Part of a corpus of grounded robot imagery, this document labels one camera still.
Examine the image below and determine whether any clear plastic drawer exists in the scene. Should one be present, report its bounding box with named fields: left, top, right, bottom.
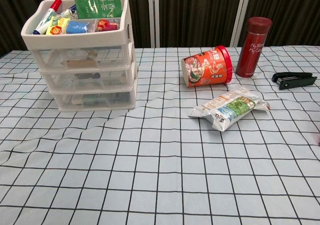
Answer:
left=41, top=68, right=133, bottom=91
left=51, top=89, right=133, bottom=111
left=32, top=45, right=131, bottom=70

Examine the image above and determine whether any white drawer organizer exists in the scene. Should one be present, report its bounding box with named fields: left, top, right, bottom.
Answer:
left=20, top=0, right=138, bottom=112

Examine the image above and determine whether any orange instant noodle cup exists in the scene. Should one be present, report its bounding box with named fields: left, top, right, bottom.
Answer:
left=181, top=44, right=235, bottom=89

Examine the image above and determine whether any light blue checked tablecloth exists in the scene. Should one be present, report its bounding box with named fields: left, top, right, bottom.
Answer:
left=0, top=44, right=320, bottom=225

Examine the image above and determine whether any white snack packet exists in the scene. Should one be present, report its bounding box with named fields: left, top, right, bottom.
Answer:
left=187, top=86, right=272, bottom=132

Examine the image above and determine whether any small red lion packet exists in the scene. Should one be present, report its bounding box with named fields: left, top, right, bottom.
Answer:
left=95, top=18, right=121, bottom=32

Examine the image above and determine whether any dark red thermos bottle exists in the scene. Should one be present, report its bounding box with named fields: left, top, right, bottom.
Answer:
left=234, top=16, right=273, bottom=79

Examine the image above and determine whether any green tea packet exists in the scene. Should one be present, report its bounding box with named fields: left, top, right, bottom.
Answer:
left=72, top=0, right=123, bottom=20

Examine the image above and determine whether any yellow lion print packet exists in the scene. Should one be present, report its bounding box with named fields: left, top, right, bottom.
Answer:
left=44, top=16, right=72, bottom=36

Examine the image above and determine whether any blue-capped whiteboard marker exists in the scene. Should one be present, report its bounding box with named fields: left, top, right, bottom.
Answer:
left=59, top=4, right=77, bottom=19

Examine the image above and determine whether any black stapler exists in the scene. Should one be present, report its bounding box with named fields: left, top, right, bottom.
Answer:
left=271, top=72, right=318, bottom=91

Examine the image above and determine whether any red-capped whiteboard marker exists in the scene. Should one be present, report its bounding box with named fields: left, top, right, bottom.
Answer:
left=31, top=0, right=63, bottom=35

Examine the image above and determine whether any black folding screen white frame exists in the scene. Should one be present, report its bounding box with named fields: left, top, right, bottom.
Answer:
left=0, top=0, right=320, bottom=58

